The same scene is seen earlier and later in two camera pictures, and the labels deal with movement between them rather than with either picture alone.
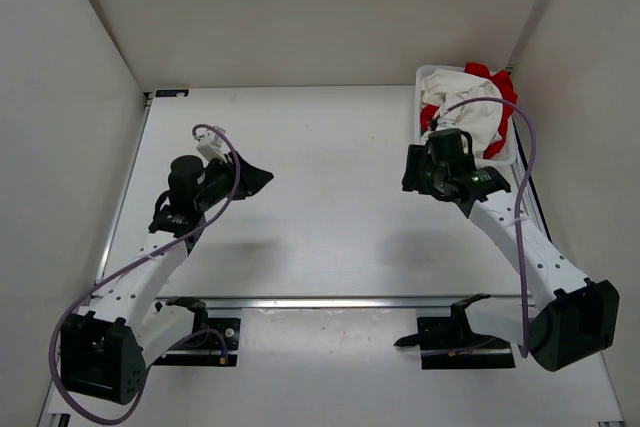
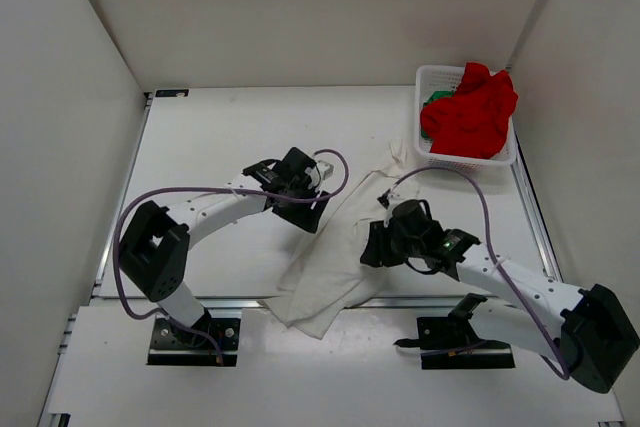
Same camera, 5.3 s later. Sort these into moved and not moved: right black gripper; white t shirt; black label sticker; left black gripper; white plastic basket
Moved: right black gripper; left black gripper; white t shirt
Not moved: white plastic basket; black label sticker
